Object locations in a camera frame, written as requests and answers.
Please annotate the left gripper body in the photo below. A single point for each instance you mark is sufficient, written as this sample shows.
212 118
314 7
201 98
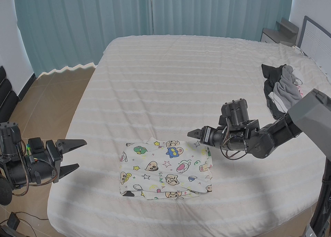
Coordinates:
38 170

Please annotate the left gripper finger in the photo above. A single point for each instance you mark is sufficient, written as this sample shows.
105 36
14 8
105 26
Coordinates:
67 170
69 144

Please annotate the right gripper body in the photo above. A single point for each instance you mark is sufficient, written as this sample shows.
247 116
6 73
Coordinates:
213 136

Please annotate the white printed pyjama top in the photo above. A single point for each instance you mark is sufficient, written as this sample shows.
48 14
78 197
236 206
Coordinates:
165 171

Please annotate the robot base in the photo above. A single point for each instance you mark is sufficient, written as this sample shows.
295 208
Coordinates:
308 232

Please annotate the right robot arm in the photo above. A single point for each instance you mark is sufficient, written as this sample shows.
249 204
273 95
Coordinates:
274 137

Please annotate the bed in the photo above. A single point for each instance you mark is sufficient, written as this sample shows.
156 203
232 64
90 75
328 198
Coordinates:
181 88

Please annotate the pile of clothes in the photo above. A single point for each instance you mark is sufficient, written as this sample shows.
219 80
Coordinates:
284 88

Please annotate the black power adapter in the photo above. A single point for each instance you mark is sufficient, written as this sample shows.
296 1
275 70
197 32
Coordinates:
13 221

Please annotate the dark chest of drawers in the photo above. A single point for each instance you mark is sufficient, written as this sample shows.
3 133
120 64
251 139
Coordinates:
7 91

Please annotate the grey bedside table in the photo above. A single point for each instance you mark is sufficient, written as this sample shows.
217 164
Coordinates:
280 34

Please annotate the blue-green curtain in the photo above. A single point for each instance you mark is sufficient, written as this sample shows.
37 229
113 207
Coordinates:
82 18
219 3

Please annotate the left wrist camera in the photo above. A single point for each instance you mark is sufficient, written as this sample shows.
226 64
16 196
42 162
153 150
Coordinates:
36 146

